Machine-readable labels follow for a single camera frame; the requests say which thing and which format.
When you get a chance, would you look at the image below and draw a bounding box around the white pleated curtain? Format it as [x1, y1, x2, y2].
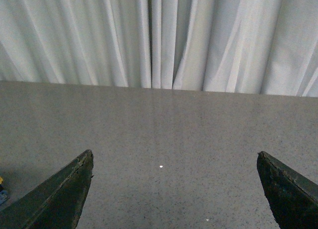
[0, 0, 318, 97]

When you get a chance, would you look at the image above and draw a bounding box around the yellow and blue object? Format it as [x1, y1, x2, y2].
[0, 177, 9, 205]

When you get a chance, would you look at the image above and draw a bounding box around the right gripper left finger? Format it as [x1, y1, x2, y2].
[0, 150, 93, 229]

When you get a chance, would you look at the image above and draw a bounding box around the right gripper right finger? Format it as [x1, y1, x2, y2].
[256, 151, 318, 229]

